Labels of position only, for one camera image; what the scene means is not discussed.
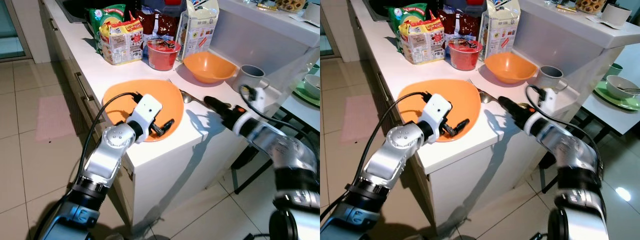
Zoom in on green noodle packet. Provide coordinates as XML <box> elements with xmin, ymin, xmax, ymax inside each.
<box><xmin>388</xmin><ymin>3</ymin><xmax>429</xmax><ymax>35</ymax></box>
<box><xmin>88</xmin><ymin>4</ymin><xmax>129</xmax><ymax>37</ymax></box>

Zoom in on metal drawer handle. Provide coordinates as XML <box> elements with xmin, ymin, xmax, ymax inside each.
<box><xmin>74</xmin><ymin>71</ymin><xmax>94</xmax><ymax>104</ymax></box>
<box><xmin>376</xmin><ymin>71</ymin><xmax>396</xmax><ymax>104</ymax></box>

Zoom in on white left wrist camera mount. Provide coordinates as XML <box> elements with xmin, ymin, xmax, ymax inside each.
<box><xmin>419</xmin><ymin>95</ymin><xmax>454</xmax><ymax>144</ymax></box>
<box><xmin>130</xmin><ymin>93</ymin><xmax>164</xmax><ymax>142</ymax></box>

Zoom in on yellow noodle multipack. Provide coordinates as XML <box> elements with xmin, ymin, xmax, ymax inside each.
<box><xmin>398</xmin><ymin>18</ymin><xmax>446</xmax><ymax>65</ymax></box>
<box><xmin>98</xmin><ymin>17</ymin><xmax>145</xmax><ymax>66</ymax></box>

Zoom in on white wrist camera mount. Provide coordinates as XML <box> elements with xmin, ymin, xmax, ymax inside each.
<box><xmin>419</xmin><ymin>95</ymin><xmax>454</xmax><ymax>144</ymax></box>
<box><xmin>231</xmin><ymin>86</ymin><xmax>266</xmax><ymax>137</ymax></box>
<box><xmin>524</xmin><ymin>87</ymin><xmax>563</xmax><ymax>137</ymax></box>
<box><xmin>130</xmin><ymin>93</ymin><xmax>164</xmax><ymax>142</ymax></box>

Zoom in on orange bowl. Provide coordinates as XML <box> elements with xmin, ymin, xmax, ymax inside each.
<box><xmin>183</xmin><ymin>50</ymin><xmax>238</xmax><ymax>84</ymax></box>
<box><xmin>483</xmin><ymin>51</ymin><xmax>539</xmax><ymax>85</ymax></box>

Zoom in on dark kitchen sink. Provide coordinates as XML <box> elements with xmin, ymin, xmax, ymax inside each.
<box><xmin>361</xmin><ymin>0</ymin><xmax>396</xmax><ymax>23</ymax></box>
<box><xmin>54</xmin><ymin>0</ymin><xmax>93</xmax><ymax>24</ymax></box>

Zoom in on brown waffle snacks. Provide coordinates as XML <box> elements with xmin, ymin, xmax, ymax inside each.
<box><xmin>575</xmin><ymin>0</ymin><xmax>607</xmax><ymax>14</ymax></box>
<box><xmin>274</xmin><ymin>0</ymin><xmax>307</xmax><ymax>14</ymax></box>

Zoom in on grey mug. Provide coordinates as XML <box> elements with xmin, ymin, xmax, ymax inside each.
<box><xmin>535</xmin><ymin>64</ymin><xmax>569</xmax><ymax>92</ymax></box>
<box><xmin>232</xmin><ymin>64</ymin><xmax>271</xmax><ymax>96</ymax></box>

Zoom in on metal spoon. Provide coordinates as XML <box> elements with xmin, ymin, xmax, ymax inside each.
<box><xmin>478</xmin><ymin>88</ymin><xmax>532</xmax><ymax>109</ymax></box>
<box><xmin>179</xmin><ymin>89</ymin><xmax>234</xmax><ymax>109</ymax></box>

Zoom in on dark red snack packet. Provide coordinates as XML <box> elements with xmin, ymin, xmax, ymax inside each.
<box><xmin>134</xmin><ymin>7</ymin><xmax>182</xmax><ymax>45</ymax></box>
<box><xmin>434</xmin><ymin>7</ymin><xmax>482</xmax><ymax>44</ymax></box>

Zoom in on white kitchen counter cabinet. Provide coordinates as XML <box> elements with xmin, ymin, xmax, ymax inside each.
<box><xmin>40</xmin><ymin>0</ymin><xmax>321</xmax><ymax>231</ymax></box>
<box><xmin>347</xmin><ymin>0</ymin><xmax>640</xmax><ymax>228</ymax></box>

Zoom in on pink floor mat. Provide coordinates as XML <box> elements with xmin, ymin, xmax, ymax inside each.
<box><xmin>340</xmin><ymin>94</ymin><xmax>382</xmax><ymax>144</ymax></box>
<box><xmin>35</xmin><ymin>94</ymin><xmax>77</xmax><ymax>142</ymax></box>

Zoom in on red noodle cup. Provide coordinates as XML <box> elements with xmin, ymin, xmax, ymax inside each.
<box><xmin>145</xmin><ymin>38</ymin><xmax>182</xmax><ymax>72</ymax></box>
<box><xmin>447</xmin><ymin>38</ymin><xmax>484</xmax><ymax>71</ymax></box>

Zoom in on green plate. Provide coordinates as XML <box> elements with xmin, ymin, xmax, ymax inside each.
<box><xmin>292</xmin><ymin>80</ymin><xmax>321</xmax><ymax>107</ymax></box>
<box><xmin>594</xmin><ymin>80</ymin><xmax>640</xmax><ymax>111</ymax></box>

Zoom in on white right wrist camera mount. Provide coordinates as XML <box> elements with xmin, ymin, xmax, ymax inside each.
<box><xmin>524</xmin><ymin>87</ymin><xmax>563</xmax><ymax>137</ymax></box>
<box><xmin>231</xmin><ymin>86</ymin><xmax>266</xmax><ymax>137</ymax></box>

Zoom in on white printed carton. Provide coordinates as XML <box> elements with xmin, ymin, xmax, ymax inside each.
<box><xmin>478</xmin><ymin>0</ymin><xmax>521</xmax><ymax>62</ymax></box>
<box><xmin>177</xmin><ymin>0</ymin><xmax>220</xmax><ymax>62</ymax></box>

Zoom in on white bowl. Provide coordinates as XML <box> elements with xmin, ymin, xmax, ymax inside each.
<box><xmin>303</xmin><ymin>74</ymin><xmax>321</xmax><ymax>99</ymax></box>
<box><xmin>605</xmin><ymin>75</ymin><xmax>640</xmax><ymax>100</ymax></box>

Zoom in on orange plate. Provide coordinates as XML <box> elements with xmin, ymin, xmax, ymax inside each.
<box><xmin>102</xmin><ymin>78</ymin><xmax>185</xmax><ymax>143</ymax></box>
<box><xmin>397</xmin><ymin>78</ymin><xmax>482</xmax><ymax>144</ymax></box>

